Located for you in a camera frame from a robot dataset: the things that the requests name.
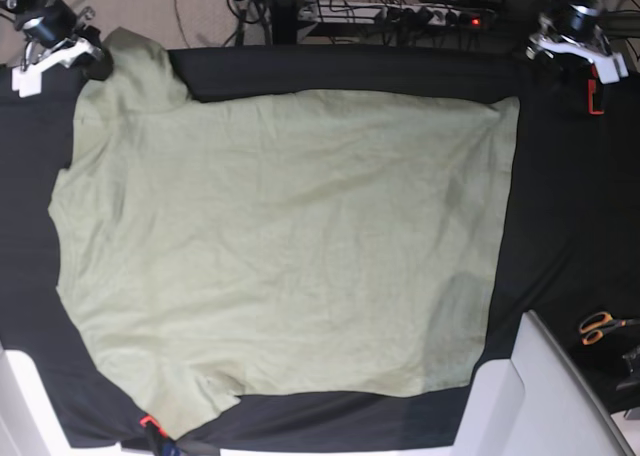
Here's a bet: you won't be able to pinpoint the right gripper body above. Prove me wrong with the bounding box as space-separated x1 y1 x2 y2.
14 3 95 50

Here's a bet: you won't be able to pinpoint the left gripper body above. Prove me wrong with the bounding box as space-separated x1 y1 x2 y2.
537 4 613 56

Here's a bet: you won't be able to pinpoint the green T-shirt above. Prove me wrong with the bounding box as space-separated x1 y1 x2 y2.
48 29 520 438

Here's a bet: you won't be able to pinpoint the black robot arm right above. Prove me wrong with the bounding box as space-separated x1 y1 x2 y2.
1 0 113 98

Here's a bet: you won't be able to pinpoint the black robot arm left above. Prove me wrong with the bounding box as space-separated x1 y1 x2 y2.
525 0 639 84

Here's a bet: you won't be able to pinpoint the red black clamp right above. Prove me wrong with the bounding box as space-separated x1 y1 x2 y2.
587 65 605 116

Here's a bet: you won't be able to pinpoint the black table cloth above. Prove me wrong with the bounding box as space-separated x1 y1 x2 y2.
1 45 639 453

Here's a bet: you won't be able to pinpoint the white power strip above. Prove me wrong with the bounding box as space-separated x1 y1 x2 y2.
298 0 496 29

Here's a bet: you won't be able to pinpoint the black device at right edge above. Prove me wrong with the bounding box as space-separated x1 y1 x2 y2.
616 346 640 391

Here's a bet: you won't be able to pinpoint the white block right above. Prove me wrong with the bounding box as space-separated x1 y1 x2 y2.
451 311 634 456

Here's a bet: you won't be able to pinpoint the white block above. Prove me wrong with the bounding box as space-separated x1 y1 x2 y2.
451 311 634 456
0 339 124 456

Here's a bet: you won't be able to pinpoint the white block left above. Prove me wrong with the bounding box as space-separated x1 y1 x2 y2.
0 339 124 456

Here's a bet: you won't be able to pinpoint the red blue clamp bottom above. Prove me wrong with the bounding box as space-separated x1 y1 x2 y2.
139 415 183 456

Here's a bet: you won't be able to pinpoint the orange handled scissors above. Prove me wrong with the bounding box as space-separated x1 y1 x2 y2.
578 311 639 346

